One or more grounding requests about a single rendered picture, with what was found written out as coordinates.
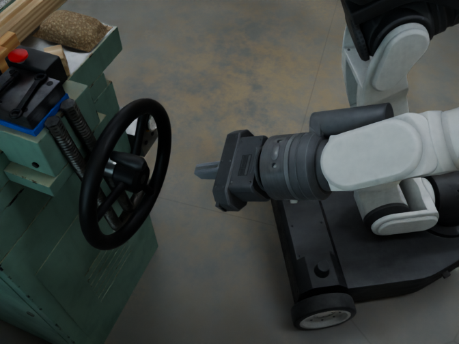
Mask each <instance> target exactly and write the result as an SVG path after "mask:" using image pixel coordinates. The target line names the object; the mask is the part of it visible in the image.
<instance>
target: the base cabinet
mask: <svg viewBox="0 0 459 344"><path fill-rule="evenodd" d="M113 150H115V151H118V152H126V153H129V154H130V153H131V147H130V143H129V140H128V135H127V133H126V130H125V131H124V133H123V134H122V136H121V137H120V139H119V141H118V142H117V144H116V145H115V147H114V149H113ZM81 183H82V182H81V180H80V179H79V177H78V175H77V174H76V173H75V172H74V173H73V174H72V175H71V176H70V178H69V179H68V181H67V182H66V183H65V184H64V185H63V187H62V188H61V190H60V191H59V192H58V193H57V194H56V196H55V197H53V196H52V197H51V198H50V199H49V200H48V202H47V203H46V205H45V206H44V207H43V208H42V209H41V211H40V212H39V213H38V215H37V216H36V217H35V218H34V220H33V221H32V222H31V224H30V225H29V226H28V228H27V229H26V230H25V231H24V233H23V234H22V235H21V236H20V237H19V239H18V240H17V242H16V243H15V244H14V245H13V247H12V248H11V249H10V251H9V252H8V253H7V255H6V256H5V257H4V258H3V260H2V261H1V263H0V319H1V320H3V321H5V322H7V323H9V324H12V325H13V326H16V327H17V328H20V329H22V330H24V331H26V332H28V333H30V334H33V335H35V336H37V337H39V338H41V339H44V340H45V341H48V342H49V343H52V344H104V343H105V341H106V339H107V337H108V335H109V333H110V331H111V330H112V328H113V326H114V325H115V323H116V321H117V319H118V317H119V316H120V314H121V312H122V310H123V308H124V307H125V305H126V303H127V302H128V299H129V297H130V296H131V294H132V292H133V291H134V289H135V287H136V285H137V283H138V282H139V279H140V278H141V276H142V274H143V273H144V271H145V269H146V267H147V266H148V264H149V262H150V260H151V258H152V256H153V255H154V253H155V251H156V249H157V248H158V243H157V240H156V236H155V232H154V228H153V226H152V221H151V218H150V214H149V215H148V217H147V218H146V220H145V222H144V223H143V224H142V226H141V227H140V228H139V230H138V231H137V232H136V233H135V234H134V236H133V237H132V238H131V239H129V240H128V241H127V242H125V243H124V244H123V245H121V246H119V247H117V248H114V249H112V250H99V249H97V248H94V247H93V246H92V245H90V244H89V243H88V242H87V240H86V239H85V237H84V235H83V232H82V231H81V226H80V222H79V195H80V190H81ZM98 225H99V227H100V230H101V231H102V233H103V234H105V235H110V234H112V233H115V231H114V230H112V228H111V227H110V226H109V224H108V222H107V221H106V219H105V218H104V217H102V218H101V220H100V221H99V223H98Z"/></svg>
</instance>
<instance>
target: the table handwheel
mask: <svg viewBox="0 0 459 344"><path fill-rule="evenodd" d="M148 114H150V115H151V116H153V118H154V120H155V122H156V127H157V131H158V149H157V155H156V162H155V165H154V170H153V173H152V176H151V179H150V183H149V185H147V182H148V179H149V176H150V170H149V167H148V164H147V165H146V168H145V170H143V171H140V172H137V171H133V170H130V169H128V168H126V167H123V166H122V165H120V164H118V163H116V162H114V161H112V160H111V159H110V155H111V153H112V151H113V149H114V147H115V145H116V144H117V142H118V141H119V139H120V137H121V136H122V134H123V133H124V131H125V130H126V129H127V127H129V125H130V124H131V123H132V122H133V121H135V120H136V118H138V119H137V126H136V130H135V137H134V141H133V146H132V149H131V154H135V155H138V156H140V154H141V146H142V142H143V135H144V132H145V126H146V122H147V119H148ZM170 153H171V124H170V120H169V116H168V114H167V112H166V110H165V108H164V107H163V105H161V104H160V103H159V102H157V101H156V100H153V99H151V98H140V99H138V100H134V101H132V102H130V103H128V104H127V105H126V106H124V107H123V108H122V109H121V110H120V111H118V112H117V113H116V114H115V115H114V117H113V118H112V119H111V121H110V122H109V123H108V124H107V125H106V127H105V129H104V130H103V131H102V133H101V135H100V136H99V138H98V140H97V142H96V144H95V146H94V148H93V150H92V152H91V155H89V154H88V155H86V157H85V158H84V160H85V161H86V163H87V166H86V168H85V172H84V175H83V180H82V183H81V190H80V195H79V222H80V226H81V231H82V232H83V235H84V237H85V239H86V240H87V242H88V243H89V244H90V245H92V246H93V247H94V248H97V249H99V250H112V249H114V248H117V247H119V246H121V245H123V244H124V243H125V242H127V241H128V240H129V239H131V238H132V237H133V236H134V234H135V233H136V232H137V231H138V230H139V228H140V227H141V226H142V224H143V223H144V222H145V220H146V218H147V217H148V215H149V213H150V212H151V210H152V208H153V206H154V204H155V202H156V200H157V198H158V195H159V193H160V191H161V188H162V185H163V182H164V180H165V176H166V173H167V168H168V165H169V158H170ZM103 176H106V177H110V178H111V179H112V180H113V183H114V185H115V188H114V189H113V190H112V191H111V192H110V194H109V195H108V197H107V198H106V199H105V200H104V201H103V202H102V203H101V204H100V206H99V207H98V208H97V203H98V193H99V190H100V184H101V181H102V177H103ZM125 190H127V191H128V192H132V193H135V194H137V193H138V192H140V191H144V193H145V194H144V196H143V198H142V200H141V202H140V204H139V206H138V207H137V209H136V210H135V212H134V214H133V215H132V216H131V217H130V219H129V220H128V221H127V222H126V224H125V225H124V226H123V227H122V228H120V229H119V230H118V231H116V232H115V233H112V234H110V235H105V234H103V233H102V231H101V230H100V227H99V225H98V223H99V221H100V220H101V218H102V217H103V216H104V215H105V214H106V213H107V211H108V210H109V208H110V207H111V206H112V205H113V204H114V203H115V201H116V200H117V199H118V198H119V197H120V195H121V194H122V193H123V192H124V191H125Z"/></svg>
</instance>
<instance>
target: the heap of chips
mask: <svg viewBox="0 0 459 344"><path fill-rule="evenodd" d="M112 28H113V27H110V26H107V25H103V24H102V23H101V22H100V21H99V20H97V19H96V18H93V17H91V16H87V15H84V14H80V13H76V12H71V11H68V10H57V11H54V12H53V13H52V14H50V15H48V16H47V17H46V18H45V19H44V20H43V21H42V23H41V24H40V29H39V30H38V31H36V32H35V33H34V34H33V35H32V36H33V37H36V38H40V39H43V40H48V41H51V42H55V43H58V44H62V45H65V46H69V47H72V48H77V49H79V50H82V51H87V52H90V51H91V50H92V49H93V48H94V47H95V46H96V45H97V43H99V41H101V39H103V38H104V37H105V36H106V34H107V33H108V32H109V31H110V30H111V29H112Z"/></svg>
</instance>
